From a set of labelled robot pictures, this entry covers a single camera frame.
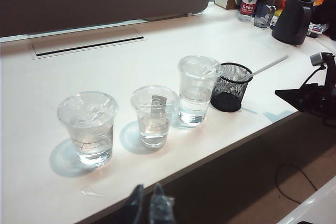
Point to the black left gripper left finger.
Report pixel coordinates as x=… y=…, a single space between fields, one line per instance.
x=136 y=208

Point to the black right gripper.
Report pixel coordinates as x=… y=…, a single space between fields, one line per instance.
x=325 y=100

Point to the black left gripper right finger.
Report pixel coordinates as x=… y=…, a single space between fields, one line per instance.
x=158 y=208

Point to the white plastic straw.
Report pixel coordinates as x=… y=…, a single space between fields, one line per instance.
x=270 y=64

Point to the small clear plastic cup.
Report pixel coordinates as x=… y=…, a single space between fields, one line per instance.
x=155 y=129

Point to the medium clear cup white label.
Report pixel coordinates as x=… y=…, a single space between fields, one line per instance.
x=89 y=134

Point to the tall clear plastic cup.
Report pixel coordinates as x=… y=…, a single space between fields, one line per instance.
x=194 y=95

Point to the black mesh pen holder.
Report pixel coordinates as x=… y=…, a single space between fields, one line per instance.
x=231 y=90

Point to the colourful snack packets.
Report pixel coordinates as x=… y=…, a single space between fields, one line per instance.
x=316 y=28

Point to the dark grey jug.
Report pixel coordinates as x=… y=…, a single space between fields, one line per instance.
x=291 y=22

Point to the black bag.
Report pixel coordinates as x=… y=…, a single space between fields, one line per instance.
x=326 y=14

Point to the clear drinking glass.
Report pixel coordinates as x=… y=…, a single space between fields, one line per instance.
x=262 y=16

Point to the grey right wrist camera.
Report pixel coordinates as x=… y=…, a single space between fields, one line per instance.
x=318 y=59

